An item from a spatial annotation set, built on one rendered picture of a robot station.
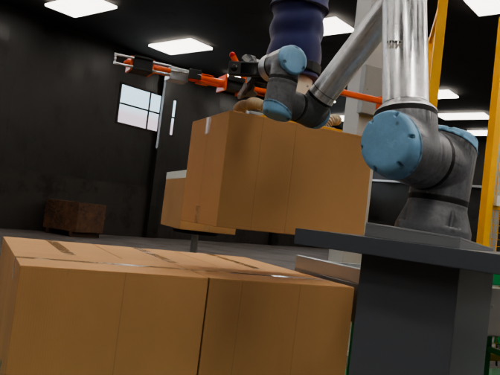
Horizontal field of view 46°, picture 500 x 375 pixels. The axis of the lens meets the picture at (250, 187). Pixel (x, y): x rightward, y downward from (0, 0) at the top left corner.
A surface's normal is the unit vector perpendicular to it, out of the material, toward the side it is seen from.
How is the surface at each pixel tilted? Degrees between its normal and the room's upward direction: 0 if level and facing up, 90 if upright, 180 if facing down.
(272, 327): 90
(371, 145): 90
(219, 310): 90
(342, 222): 90
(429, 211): 67
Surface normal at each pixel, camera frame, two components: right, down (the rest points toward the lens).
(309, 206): 0.41, 0.00
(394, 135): -0.73, -0.11
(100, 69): 0.77, 0.06
